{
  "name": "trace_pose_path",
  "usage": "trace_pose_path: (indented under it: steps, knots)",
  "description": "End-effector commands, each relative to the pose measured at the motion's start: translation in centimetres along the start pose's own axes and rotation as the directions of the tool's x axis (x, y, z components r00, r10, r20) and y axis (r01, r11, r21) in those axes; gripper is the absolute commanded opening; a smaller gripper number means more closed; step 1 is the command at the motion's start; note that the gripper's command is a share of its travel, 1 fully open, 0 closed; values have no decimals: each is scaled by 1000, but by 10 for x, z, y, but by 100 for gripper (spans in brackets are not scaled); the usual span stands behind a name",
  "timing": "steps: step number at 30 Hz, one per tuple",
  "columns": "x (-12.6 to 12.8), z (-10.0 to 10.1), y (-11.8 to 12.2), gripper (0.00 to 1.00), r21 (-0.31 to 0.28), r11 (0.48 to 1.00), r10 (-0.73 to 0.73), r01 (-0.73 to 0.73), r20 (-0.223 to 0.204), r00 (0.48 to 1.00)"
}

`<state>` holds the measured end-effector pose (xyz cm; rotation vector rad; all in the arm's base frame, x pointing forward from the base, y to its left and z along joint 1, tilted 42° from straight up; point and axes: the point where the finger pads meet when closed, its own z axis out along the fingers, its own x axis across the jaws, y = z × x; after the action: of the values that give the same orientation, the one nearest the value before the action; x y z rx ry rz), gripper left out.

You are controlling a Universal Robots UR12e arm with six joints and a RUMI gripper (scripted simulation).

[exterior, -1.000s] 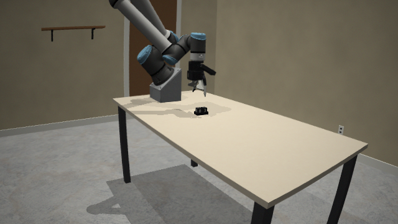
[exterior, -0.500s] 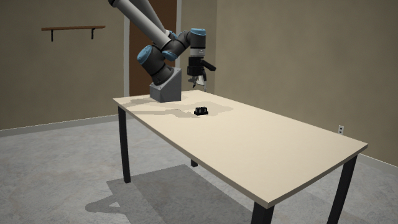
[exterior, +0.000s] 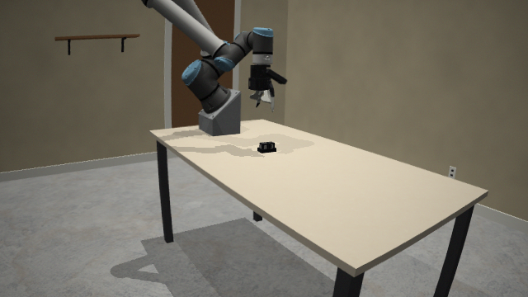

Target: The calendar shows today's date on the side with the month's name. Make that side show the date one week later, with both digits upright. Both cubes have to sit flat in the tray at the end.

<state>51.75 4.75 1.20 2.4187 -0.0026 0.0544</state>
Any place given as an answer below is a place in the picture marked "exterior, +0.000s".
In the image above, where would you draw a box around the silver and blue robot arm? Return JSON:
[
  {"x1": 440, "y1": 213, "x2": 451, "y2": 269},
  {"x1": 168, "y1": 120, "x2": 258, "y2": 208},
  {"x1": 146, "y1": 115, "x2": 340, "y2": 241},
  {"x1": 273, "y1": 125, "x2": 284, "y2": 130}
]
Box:
[{"x1": 141, "y1": 0, "x2": 274, "y2": 114}]

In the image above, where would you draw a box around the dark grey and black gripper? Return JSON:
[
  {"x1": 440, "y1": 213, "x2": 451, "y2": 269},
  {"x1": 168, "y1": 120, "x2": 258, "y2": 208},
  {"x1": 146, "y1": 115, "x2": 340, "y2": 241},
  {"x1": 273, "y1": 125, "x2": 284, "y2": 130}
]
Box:
[{"x1": 248, "y1": 64, "x2": 275, "y2": 112}]

